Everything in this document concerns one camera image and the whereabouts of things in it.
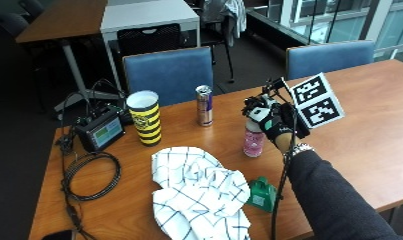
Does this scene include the pink bottle with white cap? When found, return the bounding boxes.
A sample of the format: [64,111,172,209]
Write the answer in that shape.
[242,118,267,158]

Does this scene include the silver and blue drink can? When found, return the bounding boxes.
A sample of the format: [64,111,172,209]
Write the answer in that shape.
[194,84,216,128]

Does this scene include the white marker cube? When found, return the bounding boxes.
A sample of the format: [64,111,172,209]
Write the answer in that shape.
[287,72,346,130]

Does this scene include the silver wristwatch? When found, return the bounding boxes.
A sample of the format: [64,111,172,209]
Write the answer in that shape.
[283,142,315,160]

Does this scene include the dark chair with garment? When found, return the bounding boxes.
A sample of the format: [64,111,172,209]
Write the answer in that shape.
[196,0,237,85]

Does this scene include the blue upholstered chair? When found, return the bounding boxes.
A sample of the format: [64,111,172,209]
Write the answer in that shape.
[285,39,377,81]
[121,46,216,108]

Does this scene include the yellow black striped paper cup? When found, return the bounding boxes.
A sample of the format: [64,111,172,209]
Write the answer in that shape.
[125,90,164,148]

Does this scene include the small green box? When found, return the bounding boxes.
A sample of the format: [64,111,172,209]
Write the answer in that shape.
[246,176,278,214]

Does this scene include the white blue checked cloth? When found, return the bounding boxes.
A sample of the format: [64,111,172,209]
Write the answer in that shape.
[149,146,253,240]

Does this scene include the light hanging garment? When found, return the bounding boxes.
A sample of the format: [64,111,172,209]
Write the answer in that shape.
[202,0,247,48]

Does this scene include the black mesh chair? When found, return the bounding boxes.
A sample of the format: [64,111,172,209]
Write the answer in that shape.
[116,22,184,58]

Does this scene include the small black screen device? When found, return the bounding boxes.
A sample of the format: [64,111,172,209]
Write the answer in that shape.
[73,109,126,154]

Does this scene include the white table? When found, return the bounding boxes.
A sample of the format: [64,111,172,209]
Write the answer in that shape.
[98,0,202,92]

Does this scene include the brown wooden table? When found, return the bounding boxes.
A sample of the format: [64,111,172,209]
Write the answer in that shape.
[15,0,110,113]

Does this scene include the black phone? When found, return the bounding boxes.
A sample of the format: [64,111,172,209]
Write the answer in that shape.
[40,229,77,240]

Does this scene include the black office chair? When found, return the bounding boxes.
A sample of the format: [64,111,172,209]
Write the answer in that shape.
[0,0,46,36]

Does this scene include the black glove cable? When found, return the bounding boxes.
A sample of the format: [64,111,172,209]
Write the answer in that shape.
[261,77,301,240]

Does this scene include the coiled black cable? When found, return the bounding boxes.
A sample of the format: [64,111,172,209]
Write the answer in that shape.
[60,151,122,202]

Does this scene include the black device wires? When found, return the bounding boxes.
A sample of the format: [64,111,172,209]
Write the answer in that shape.
[53,78,128,240]

